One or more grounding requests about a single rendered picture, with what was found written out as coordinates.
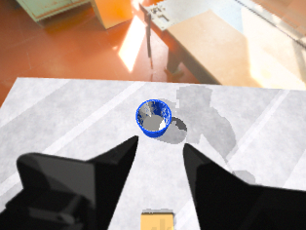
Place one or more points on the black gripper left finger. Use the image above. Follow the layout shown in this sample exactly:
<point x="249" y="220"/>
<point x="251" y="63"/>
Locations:
<point x="100" y="179"/>

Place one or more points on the blue mug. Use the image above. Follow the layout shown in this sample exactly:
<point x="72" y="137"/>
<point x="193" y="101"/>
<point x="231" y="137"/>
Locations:
<point x="153" y="117"/>

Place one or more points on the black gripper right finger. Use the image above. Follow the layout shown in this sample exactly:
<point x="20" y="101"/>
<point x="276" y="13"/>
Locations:
<point x="223" y="201"/>

